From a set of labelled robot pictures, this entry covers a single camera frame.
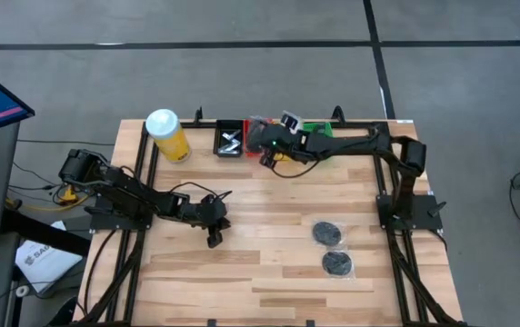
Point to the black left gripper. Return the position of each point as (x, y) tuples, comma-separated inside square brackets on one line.
[(210, 213)]

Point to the red plastic basket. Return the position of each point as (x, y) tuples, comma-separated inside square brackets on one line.
[(248, 154)]

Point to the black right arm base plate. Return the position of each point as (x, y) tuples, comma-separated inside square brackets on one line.
[(428, 222)]

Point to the yellow wipes canister white lid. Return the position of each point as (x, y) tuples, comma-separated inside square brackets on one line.
[(171, 141)]

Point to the white printed booklet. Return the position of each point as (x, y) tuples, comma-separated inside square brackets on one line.
[(44, 265)]

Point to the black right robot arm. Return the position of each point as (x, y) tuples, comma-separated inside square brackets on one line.
[(355, 141)]

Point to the white tape roll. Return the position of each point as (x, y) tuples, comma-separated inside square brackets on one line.
[(19, 291)]

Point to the green plastic basket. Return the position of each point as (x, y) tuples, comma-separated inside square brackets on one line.
[(321, 127)]

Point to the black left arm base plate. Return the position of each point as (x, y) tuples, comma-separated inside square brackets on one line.
[(105, 222)]

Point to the black frame hook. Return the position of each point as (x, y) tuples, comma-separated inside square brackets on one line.
[(338, 114), (197, 114)]

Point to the bagged black round disc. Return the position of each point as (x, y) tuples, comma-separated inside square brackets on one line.
[(326, 234), (336, 262)]

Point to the black aluminium table frame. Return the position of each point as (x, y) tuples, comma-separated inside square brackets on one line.
[(205, 124)]

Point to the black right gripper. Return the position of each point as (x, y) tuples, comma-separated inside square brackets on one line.
[(257, 138)]

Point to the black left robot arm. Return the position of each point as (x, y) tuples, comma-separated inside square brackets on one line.
[(128, 191)]

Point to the small black table bracket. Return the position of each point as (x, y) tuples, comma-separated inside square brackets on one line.
[(310, 323), (211, 323)]

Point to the black plastic basket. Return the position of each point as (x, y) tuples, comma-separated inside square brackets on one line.
[(221, 125)]

